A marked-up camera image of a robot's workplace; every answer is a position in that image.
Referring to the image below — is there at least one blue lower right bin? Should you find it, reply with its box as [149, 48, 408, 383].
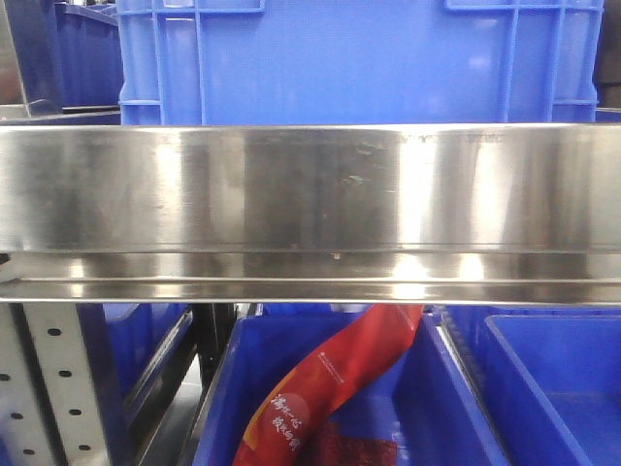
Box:
[439, 305, 620, 465]

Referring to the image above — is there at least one dark blue background bin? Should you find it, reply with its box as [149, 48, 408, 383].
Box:
[1, 1, 123, 116]

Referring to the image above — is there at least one stainless steel shelf rail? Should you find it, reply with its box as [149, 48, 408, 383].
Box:
[1, 123, 620, 306]

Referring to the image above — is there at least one perforated metal shelf post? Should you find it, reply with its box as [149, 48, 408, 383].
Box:
[1, 303, 114, 465]

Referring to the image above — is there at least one blue lower middle bin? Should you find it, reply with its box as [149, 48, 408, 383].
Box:
[193, 313, 508, 465]

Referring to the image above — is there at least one red snack bag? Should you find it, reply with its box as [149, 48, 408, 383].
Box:
[233, 304, 423, 465]

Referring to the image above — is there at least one large blue storage bin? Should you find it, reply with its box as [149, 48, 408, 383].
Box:
[116, 1, 604, 126]

